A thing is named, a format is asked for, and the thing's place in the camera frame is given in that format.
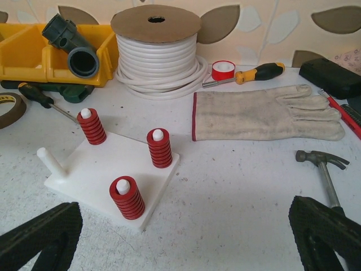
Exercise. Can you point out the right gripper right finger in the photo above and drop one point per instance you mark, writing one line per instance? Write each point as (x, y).
(321, 233)

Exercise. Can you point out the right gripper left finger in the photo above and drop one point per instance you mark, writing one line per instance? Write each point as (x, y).
(52, 236)

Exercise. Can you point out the large red spring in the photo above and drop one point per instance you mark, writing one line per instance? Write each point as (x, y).
(131, 204)
(91, 125)
(158, 141)

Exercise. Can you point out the steel claw hammer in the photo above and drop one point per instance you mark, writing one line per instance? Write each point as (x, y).
(320, 160)

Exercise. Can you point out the red utility knife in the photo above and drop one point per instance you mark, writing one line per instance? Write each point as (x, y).
(349, 121)

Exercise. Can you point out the beige work glove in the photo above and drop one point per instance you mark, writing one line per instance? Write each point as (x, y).
(264, 115)

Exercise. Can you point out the black-yellow flathead screwdriver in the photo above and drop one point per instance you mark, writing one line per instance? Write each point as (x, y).
(34, 94)

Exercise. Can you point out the black case with sponge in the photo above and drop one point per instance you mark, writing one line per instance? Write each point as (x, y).
(336, 80)

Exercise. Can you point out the yellow-black bit driver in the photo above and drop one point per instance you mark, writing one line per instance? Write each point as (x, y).
(263, 72)

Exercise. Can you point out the grey plastic pipe fitting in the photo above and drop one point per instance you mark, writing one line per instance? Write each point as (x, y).
(62, 34)

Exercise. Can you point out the yellow storage bins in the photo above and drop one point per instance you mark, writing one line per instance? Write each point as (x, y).
(26, 55)

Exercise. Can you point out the red white tape roll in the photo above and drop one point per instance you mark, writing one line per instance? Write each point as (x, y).
(222, 70)

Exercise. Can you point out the white four-peg base plate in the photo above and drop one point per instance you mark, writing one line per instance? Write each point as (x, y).
(86, 175)

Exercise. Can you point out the white cable spool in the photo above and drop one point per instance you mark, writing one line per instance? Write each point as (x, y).
(157, 51)

